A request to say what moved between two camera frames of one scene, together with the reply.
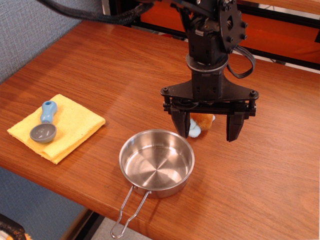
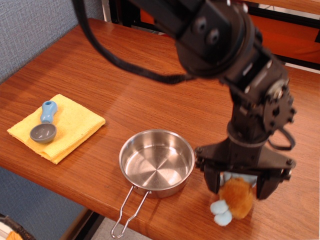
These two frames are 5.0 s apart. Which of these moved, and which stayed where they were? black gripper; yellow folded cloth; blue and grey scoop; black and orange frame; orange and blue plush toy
Moved: orange and blue plush toy; black gripper
Stayed: yellow folded cloth; black and orange frame; blue and grey scoop
